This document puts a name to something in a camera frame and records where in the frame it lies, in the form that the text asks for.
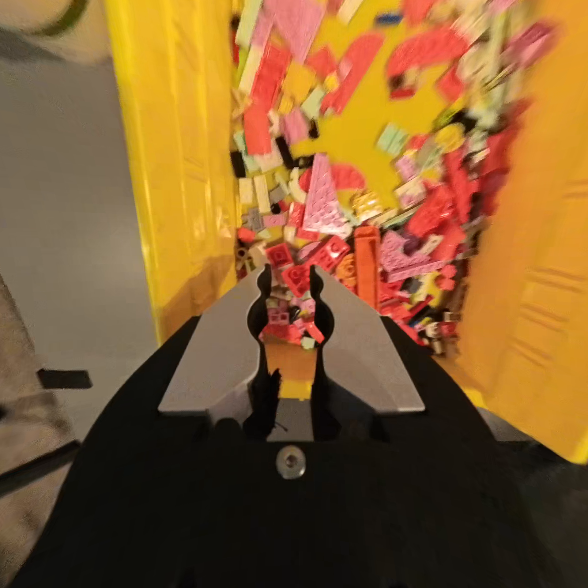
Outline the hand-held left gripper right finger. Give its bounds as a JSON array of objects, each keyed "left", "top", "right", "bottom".
[{"left": 309, "top": 264, "right": 425, "bottom": 439}]

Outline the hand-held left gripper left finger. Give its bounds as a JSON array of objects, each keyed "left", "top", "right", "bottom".
[{"left": 157, "top": 264, "right": 281, "bottom": 437}]

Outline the pile of toy bricks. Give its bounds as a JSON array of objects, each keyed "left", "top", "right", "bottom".
[{"left": 230, "top": 0, "right": 559, "bottom": 356}]

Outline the white paper cup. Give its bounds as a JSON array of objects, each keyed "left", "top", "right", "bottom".
[{"left": 0, "top": 0, "right": 113, "bottom": 65}]

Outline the orange brick separator tool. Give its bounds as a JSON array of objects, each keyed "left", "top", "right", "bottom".
[{"left": 354, "top": 226, "right": 381, "bottom": 309}]

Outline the yellow plastic bin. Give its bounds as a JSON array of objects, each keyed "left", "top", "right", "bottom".
[{"left": 103, "top": 0, "right": 588, "bottom": 465}]

